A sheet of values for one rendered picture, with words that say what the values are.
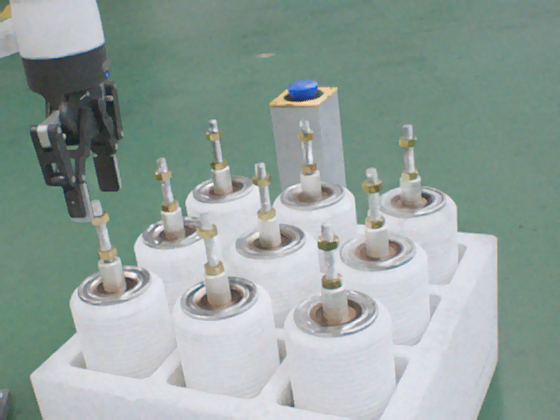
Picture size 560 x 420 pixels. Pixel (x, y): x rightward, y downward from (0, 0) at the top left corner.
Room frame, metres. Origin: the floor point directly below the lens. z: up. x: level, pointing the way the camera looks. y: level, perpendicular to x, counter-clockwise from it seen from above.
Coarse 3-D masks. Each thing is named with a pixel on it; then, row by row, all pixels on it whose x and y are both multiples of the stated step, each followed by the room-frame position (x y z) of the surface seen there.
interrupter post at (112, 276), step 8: (104, 264) 0.76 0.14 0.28; (112, 264) 0.76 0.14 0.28; (120, 264) 0.77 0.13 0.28; (104, 272) 0.76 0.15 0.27; (112, 272) 0.76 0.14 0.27; (120, 272) 0.76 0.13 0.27; (104, 280) 0.76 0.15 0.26; (112, 280) 0.76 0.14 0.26; (120, 280) 0.76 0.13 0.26; (104, 288) 0.76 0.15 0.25; (112, 288) 0.76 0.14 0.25; (120, 288) 0.76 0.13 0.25
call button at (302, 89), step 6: (294, 84) 1.11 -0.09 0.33; (300, 84) 1.10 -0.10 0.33; (306, 84) 1.10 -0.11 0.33; (312, 84) 1.10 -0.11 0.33; (288, 90) 1.10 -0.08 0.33; (294, 90) 1.09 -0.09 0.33; (300, 90) 1.08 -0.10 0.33; (306, 90) 1.08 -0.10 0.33; (312, 90) 1.09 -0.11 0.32; (294, 96) 1.09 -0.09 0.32; (300, 96) 1.09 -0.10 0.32; (306, 96) 1.09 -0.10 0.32; (312, 96) 1.09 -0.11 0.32
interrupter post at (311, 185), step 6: (300, 174) 0.92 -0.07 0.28; (306, 174) 0.91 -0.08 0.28; (312, 174) 0.91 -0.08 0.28; (318, 174) 0.91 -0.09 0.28; (306, 180) 0.91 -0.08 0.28; (312, 180) 0.91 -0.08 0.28; (318, 180) 0.91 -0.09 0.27; (306, 186) 0.91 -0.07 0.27; (312, 186) 0.91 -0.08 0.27; (318, 186) 0.91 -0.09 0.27; (306, 192) 0.91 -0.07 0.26; (312, 192) 0.91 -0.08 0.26; (318, 192) 0.91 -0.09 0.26; (306, 198) 0.91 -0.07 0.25; (312, 198) 0.91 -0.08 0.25; (318, 198) 0.91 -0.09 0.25
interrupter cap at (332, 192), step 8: (296, 184) 0.95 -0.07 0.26; (328, 184) 0.94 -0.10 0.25; (336, 184) 0.93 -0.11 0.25; (288, 192) 0.93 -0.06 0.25; (296, 192) 0.93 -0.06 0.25; (328, 192) 0.92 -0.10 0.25; (336, 192) 0.91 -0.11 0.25; (280, 200) 0.91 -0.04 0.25; (288, 200) 0.91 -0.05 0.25; (296, 200) 0.91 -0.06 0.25; (304, 200) 0.91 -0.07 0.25; (320, 200) 0.90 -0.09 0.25; (328, 200) 0.89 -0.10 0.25; (336, 200) 0.89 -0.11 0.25; (296, 208) 0.89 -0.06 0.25; (304, 208) 0.88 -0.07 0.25; (312, 208) 0.88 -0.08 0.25; (320, 208) 0.88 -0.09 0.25
